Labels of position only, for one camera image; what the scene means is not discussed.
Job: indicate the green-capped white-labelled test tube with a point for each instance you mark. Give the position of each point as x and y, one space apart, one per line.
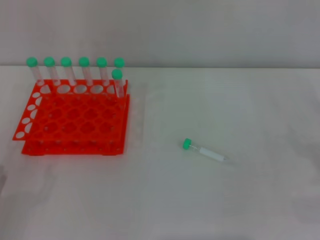
211 153

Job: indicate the orange plastic test tube rack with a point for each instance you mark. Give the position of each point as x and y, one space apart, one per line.
75 117

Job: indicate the green-capped clear test tube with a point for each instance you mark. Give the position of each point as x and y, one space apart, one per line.
117 74
101 62
119 62
84 61
32 61
66 61
49 61

